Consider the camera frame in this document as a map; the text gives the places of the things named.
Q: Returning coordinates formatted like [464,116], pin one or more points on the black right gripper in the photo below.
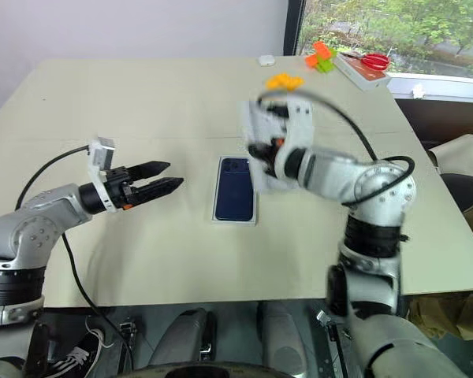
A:
[269,153]

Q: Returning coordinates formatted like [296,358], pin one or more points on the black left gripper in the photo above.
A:
[120,191]

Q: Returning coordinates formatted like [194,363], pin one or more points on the white phone box lid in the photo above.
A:
[256,126]

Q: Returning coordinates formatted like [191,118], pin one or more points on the dark blue smartphone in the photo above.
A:
[233,193]

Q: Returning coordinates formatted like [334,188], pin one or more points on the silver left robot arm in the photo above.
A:
[35,224]

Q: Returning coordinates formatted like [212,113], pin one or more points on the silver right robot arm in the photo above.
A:
[374,189]

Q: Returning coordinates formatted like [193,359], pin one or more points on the white phone box base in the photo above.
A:
[215,223]

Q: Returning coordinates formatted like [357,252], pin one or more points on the orange and white box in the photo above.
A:
[362,76]

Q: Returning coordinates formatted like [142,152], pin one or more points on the yellow toy building blocks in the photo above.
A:
[285,82]

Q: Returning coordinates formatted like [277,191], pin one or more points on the white earbuds case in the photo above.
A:
[266,60]

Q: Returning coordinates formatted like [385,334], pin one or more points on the green toy building blocks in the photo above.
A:
[326,65]

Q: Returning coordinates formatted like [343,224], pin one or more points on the orange toy building blocks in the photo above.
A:
[320,50]

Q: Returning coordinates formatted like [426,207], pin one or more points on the crumpled white paper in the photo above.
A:
[419,91]

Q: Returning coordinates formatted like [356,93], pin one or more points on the grey rounded shape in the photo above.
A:
[281,334]
[181,338]

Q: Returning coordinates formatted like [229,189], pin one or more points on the black sneaker white laces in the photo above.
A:
[75,356]

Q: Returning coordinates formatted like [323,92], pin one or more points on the beige sheet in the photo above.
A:
[465,151]

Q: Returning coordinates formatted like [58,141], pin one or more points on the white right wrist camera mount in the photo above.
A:
[301,126]

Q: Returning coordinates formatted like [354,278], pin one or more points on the black window frame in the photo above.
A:
[295,25]

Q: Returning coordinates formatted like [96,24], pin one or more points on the metal table bracket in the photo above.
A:
[127,338]
[335,338]

